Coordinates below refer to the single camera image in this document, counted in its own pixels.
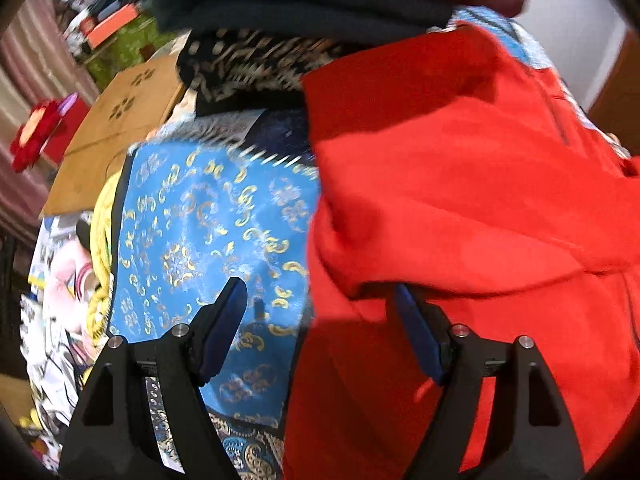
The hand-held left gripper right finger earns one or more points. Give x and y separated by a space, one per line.
420 330

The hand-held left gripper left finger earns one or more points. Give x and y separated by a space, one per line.
225 330

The red garment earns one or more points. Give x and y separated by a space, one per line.
450 185

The blue gold ornate cloth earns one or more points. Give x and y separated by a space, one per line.
200 220

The yellow braided fringe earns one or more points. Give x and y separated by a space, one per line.
102 240

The cartoon printed sheet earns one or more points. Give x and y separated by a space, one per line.
55 340

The brown cardboard box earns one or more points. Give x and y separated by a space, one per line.
110 135

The red box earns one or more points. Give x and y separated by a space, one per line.
70 130

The black beige patterned garment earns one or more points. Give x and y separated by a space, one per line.
250 65

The red fabric flower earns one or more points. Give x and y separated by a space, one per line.
32 135

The green patterned box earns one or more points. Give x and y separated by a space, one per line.
125 45

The wooden door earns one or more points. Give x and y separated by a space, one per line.
620 95

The pink striped curtain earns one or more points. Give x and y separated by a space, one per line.
30 75

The orange box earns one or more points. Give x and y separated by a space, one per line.
110 22

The dark teal folded garment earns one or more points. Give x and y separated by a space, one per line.
300 5

